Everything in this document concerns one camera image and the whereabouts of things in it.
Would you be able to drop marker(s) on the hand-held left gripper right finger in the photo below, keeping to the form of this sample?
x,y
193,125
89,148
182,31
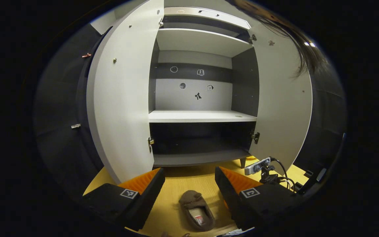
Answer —
x,y
232,202

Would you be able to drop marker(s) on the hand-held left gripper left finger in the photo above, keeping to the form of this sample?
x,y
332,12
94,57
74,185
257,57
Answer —
x,y
148,202

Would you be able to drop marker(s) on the silver clip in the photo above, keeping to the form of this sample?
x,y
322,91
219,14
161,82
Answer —
x,y
75,126

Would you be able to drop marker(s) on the grey white shoe cabinet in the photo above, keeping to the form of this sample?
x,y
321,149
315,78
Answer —
x,y
196,116

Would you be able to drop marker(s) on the red clip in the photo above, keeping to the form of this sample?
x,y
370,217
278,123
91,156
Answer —
x,y
86,55

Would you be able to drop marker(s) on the white cabinet door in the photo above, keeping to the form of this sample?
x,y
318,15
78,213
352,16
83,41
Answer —
x,y
123,105
281,108

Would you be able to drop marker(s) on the brown fuzzy shoe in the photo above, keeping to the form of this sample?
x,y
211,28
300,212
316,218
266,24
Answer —
x,y
189,200

